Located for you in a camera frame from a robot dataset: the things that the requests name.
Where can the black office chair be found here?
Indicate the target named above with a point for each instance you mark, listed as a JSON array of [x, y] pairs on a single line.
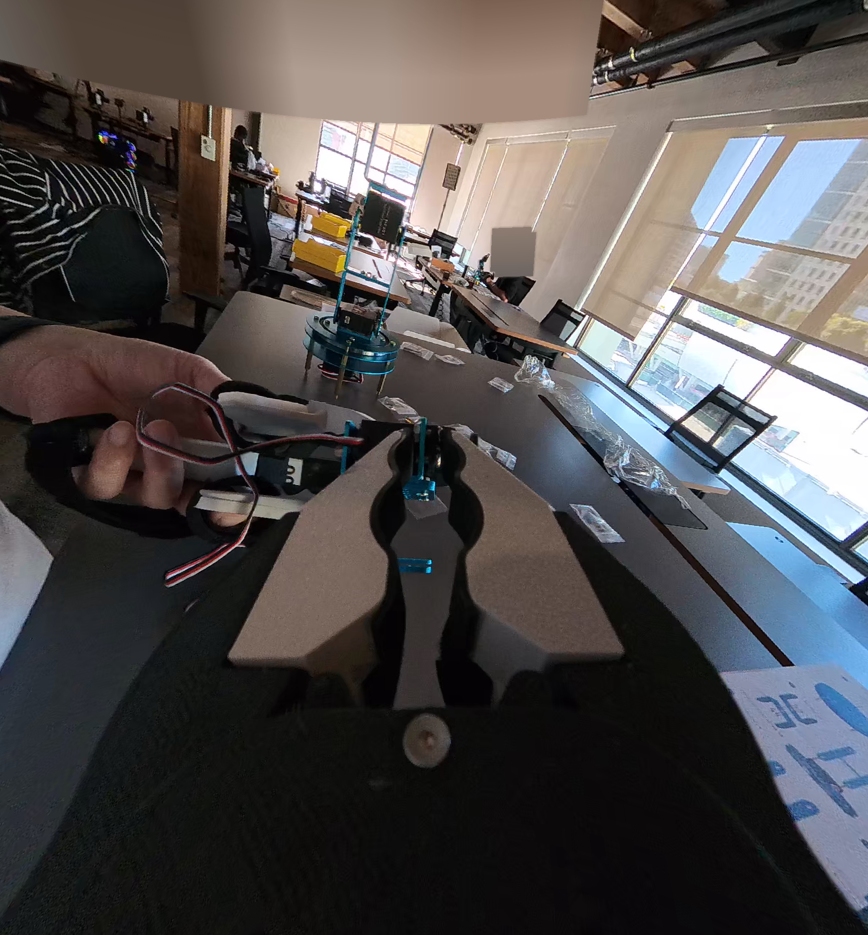
[[258, 226], [112, 270]]

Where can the black ceiling pipes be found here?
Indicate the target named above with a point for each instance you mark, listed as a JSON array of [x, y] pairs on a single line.
[[696, 44]]

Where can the beige roller blind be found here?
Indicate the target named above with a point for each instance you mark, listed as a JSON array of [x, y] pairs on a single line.
[[536, 204]]

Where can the large office window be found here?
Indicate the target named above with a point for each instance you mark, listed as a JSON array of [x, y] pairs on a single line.
[[806, 219]]

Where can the wooden pillar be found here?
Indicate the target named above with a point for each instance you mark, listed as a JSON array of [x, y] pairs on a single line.
[[204, 219]]

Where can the crumpled clear plastic wrap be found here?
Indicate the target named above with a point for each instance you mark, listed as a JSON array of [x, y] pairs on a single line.
[[623, 456], [536, 371]]

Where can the yellow storage bin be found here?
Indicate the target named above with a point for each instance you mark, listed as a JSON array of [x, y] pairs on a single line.
[[317, 256], [329, 223]]

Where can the blue toy robot arm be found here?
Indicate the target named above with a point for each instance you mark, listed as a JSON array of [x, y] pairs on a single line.
[[350, 343]]

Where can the person's left hand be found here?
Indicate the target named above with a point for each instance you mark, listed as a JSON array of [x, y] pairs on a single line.
[[98, 372]]

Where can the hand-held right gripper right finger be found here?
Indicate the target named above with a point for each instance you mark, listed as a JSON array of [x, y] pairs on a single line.
[[536, 584]]

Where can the dark grey desk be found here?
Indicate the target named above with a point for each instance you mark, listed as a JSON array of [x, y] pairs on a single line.
[[112, 657]]

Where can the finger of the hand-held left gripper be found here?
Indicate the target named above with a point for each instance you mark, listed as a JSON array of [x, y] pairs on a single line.
[[280, 415], [258, 504]]

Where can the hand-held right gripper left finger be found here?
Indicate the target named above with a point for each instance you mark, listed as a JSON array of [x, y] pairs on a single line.
[[317, 584]]

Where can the wooden table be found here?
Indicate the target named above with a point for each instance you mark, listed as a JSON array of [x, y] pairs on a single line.
[[507, 321], [397, 288]]

